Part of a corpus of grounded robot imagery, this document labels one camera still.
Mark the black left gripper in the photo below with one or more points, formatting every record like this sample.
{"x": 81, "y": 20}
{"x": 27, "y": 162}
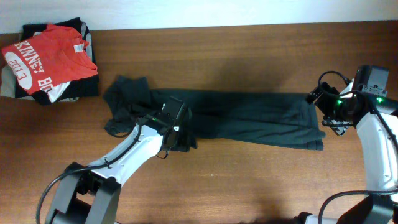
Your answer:
{"x": 181, "y": 143}

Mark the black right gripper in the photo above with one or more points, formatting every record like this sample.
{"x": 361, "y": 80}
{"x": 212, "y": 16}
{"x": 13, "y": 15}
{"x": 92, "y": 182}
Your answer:
{"x": 329, "y": 94}

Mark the dark green t-shirt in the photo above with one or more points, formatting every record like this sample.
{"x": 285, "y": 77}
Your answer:
{"x": 275, "y": 119}

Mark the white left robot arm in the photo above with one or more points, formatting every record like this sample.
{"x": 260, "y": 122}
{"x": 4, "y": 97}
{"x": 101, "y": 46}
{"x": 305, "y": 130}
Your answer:
{"x": 90, "y": 193}

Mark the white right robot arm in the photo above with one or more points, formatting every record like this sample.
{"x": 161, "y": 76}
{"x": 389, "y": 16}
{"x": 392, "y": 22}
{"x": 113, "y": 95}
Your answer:
{"x": 364, "y": 105}

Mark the black folded t-shirt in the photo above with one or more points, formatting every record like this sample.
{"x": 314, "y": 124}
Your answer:
{"x": 76, "y": 89}

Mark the white folded t-shirt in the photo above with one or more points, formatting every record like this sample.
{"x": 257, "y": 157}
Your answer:
{"x": 56, "y": 92}

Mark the red folded t-shirt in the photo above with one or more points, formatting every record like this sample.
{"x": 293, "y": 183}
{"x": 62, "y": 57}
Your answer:
{"x": 54, "y": 56}

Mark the grey folded t-shirt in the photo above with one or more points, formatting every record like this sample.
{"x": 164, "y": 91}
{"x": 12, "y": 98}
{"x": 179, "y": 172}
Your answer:
{"x": 8, "y": 86}

